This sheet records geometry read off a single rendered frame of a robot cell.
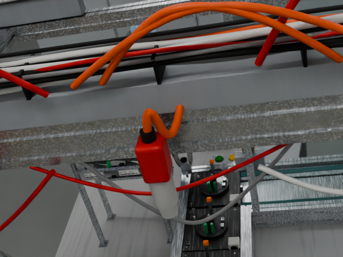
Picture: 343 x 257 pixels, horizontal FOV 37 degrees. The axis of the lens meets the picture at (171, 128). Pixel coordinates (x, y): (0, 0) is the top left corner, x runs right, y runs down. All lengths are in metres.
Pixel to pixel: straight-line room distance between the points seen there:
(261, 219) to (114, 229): 0.70
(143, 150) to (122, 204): 1.84
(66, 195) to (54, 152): 3.27
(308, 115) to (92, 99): 0.36
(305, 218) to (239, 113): 1.49
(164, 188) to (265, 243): 1.47
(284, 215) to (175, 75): 1.52
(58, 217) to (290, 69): 3.38
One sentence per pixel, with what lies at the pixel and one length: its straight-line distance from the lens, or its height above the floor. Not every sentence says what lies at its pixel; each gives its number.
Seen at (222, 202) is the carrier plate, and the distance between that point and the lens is 2.34.
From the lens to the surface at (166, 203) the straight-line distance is 0.87.
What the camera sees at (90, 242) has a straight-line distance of 2.51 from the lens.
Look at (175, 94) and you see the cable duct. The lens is 0.85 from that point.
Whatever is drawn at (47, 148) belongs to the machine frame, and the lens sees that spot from 0.99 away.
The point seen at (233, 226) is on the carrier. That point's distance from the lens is 2.23.
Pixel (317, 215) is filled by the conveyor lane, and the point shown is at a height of 0.92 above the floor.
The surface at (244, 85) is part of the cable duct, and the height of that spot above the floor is 2.14.
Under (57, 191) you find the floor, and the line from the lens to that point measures 4.33.
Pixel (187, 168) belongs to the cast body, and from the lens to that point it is 2.36.
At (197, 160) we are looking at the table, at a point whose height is 0.86.
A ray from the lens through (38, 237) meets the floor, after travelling 4.00.
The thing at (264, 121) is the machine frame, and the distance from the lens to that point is 0.88.
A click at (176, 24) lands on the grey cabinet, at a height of 0.57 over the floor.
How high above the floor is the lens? 2.56
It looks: 34 degrees down
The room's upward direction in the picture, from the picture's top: 14 degrees counter-clockwise
